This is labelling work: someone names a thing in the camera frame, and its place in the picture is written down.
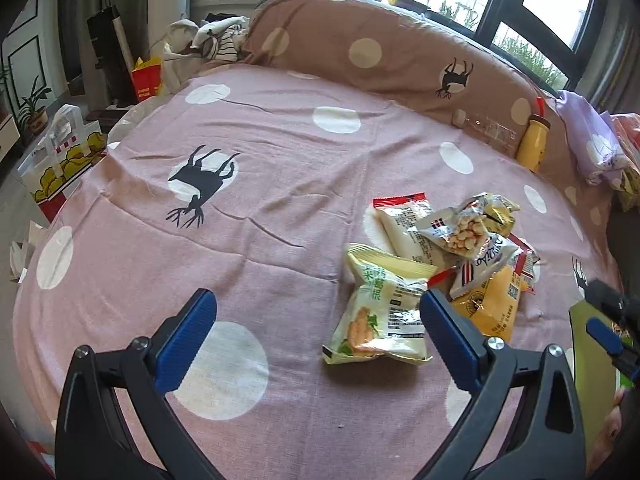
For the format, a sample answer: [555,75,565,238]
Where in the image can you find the purple cloth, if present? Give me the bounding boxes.
[554,90,637,187]

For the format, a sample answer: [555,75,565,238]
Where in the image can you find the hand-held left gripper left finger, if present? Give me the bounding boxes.
[54,288,221,480]

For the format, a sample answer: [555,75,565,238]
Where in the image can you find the clear peanut snack packet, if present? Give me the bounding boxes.
[414,204,492,262]

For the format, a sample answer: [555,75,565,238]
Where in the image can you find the yellow bottle brown cap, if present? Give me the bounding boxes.
[515,97,552,174]

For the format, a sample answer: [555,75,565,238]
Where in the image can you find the green and white snack packet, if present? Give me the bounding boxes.
[321,242,437,367]

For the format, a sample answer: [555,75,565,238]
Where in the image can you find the potted plant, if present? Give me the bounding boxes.
[16,76,54,137]

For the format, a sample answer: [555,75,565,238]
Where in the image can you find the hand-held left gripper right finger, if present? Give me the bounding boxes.
[419,288,588,480]

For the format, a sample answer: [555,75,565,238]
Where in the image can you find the silver striped snack packet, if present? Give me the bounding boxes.
[448,232,524,302]

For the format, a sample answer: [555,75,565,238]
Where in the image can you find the large yellow snack packet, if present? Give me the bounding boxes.
[449,265,532,345]

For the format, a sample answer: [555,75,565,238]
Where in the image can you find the white papers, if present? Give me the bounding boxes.
[9,220,49,284]

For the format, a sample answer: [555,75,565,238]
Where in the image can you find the yellow printed bag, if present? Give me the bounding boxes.
[616,164,640,212]

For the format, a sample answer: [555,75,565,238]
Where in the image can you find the clear plastic bottle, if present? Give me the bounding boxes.
[452,109,522,157]

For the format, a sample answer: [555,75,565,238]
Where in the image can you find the pink polka dot blanket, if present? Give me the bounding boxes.
[12,62,621,480]

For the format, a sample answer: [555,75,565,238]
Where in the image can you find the black rolled mat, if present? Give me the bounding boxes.
[86,5,137,109]

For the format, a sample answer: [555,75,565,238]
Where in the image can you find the red paper bag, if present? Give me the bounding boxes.
[131,55,167,104]

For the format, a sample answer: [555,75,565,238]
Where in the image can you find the white snack packet red ends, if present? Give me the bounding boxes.
[372,191,453,273]

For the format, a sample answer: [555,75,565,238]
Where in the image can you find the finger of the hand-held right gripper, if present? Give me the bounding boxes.
[585,316,640,378]
[584,280,640,328]

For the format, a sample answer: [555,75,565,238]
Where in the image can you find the green container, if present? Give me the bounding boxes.
[569,300,640,463]

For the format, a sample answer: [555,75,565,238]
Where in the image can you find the pile of white clothes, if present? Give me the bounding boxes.
[161,16,252,92]

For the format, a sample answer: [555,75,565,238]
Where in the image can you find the white yellow-print shopping bag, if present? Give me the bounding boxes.
[17,104,109,222]

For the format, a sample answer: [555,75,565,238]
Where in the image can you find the small red snack packet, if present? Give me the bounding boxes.
[509,235,542,296]

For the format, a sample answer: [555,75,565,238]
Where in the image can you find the small yellow snack packet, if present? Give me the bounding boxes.
[462,191,522,237]

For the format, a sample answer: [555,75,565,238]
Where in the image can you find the black window frame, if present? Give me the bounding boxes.
[220,0,626,92]

